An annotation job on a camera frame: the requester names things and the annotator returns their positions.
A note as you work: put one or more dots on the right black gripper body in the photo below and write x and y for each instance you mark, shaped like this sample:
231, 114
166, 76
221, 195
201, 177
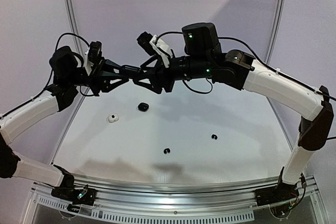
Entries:
163, 74

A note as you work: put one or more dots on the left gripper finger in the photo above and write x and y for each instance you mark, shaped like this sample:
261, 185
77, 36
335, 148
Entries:
111, 66
111, 84

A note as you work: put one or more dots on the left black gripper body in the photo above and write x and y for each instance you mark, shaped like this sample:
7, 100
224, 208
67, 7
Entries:
94, 83

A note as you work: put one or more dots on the glossy black charging case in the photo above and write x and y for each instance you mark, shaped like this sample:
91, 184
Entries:
143, 107

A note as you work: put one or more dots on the white earbud charging case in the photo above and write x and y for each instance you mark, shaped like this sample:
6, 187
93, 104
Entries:
113, 118

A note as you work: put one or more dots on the black oval charging case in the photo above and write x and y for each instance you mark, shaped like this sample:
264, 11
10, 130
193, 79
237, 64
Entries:
130, 71

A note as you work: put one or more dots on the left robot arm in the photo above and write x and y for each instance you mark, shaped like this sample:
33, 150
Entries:
70, 70

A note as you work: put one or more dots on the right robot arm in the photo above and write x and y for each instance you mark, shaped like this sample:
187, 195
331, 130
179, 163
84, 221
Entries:
240, 70

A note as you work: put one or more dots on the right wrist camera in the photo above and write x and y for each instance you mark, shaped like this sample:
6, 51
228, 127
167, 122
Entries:
155, 46

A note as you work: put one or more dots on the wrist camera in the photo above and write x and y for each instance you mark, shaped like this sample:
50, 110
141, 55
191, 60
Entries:
155, 46
92, 56

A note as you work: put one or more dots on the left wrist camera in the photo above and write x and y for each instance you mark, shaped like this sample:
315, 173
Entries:
92, 56

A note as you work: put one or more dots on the left aluminium frame post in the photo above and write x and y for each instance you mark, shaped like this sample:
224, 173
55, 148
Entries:
81, 45

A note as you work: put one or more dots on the aluminium frame post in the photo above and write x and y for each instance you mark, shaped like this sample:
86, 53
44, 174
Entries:
81, 45
274, 30

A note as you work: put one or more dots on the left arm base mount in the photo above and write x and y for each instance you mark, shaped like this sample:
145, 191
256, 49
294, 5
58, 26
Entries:
77, 195

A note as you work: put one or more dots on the aluminium front rail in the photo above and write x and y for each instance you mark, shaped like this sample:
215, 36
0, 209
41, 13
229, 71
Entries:
245, 194

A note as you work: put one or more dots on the right aluminium frame post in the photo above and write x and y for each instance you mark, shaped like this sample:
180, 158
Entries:
274, 30

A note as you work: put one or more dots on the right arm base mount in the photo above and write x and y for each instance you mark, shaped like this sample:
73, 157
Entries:
274, 194

